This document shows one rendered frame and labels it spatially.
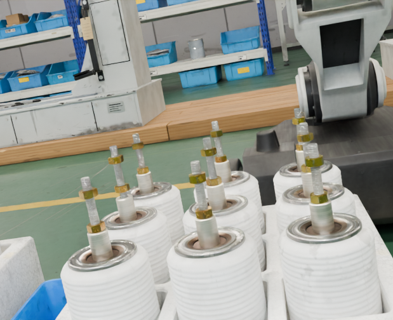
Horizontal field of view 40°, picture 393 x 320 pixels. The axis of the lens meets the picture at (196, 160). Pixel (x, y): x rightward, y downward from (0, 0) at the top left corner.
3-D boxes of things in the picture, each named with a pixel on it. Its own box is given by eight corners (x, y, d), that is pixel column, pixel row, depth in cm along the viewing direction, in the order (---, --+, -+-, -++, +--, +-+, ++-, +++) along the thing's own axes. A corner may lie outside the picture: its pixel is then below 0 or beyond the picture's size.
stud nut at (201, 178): (206, 182, 54) (204, 174, 54) (189, 185, 55) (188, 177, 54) (206, 177, 56) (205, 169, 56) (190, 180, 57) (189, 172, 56)
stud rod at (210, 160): (221, 195, 68) (211, 137, 66) (215, 198, 67) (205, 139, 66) (217, 194, 69) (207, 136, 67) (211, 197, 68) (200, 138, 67)
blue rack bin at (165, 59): (145, 66, 582) (141, 47, 577) (179, 60, 575) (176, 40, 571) (134, 70, 534) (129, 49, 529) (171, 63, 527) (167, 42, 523)
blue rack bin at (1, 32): (16, 39, 597) (12, 20, 592) (49, 33, 589) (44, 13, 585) (-7, 40, 549) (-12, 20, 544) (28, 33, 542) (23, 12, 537)
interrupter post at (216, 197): (232, 206, 68) (227, 181, 68) (219, 213, 67) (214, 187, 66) (218, 205, 70) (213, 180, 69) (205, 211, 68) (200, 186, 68)
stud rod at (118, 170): (127, 203, 69) (115, 146, 68) (120, 204, 69) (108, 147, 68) (129, 200, 70) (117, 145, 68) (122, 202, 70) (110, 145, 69)
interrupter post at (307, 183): (327, 195, 66) (324, 169, 65) (311, 200, 65) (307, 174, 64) (315, 192, 68) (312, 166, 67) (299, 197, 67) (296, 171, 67)
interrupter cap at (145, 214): (89, 233, 68) (87, 227, 68) (118, 211, 75) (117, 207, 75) (141, 231, 65) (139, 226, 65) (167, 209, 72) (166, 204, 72)
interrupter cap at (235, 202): (260, 201, 68) (259, 196, 68) (221, 223, 63) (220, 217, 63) (216, 197, 74) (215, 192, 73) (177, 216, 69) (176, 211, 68)
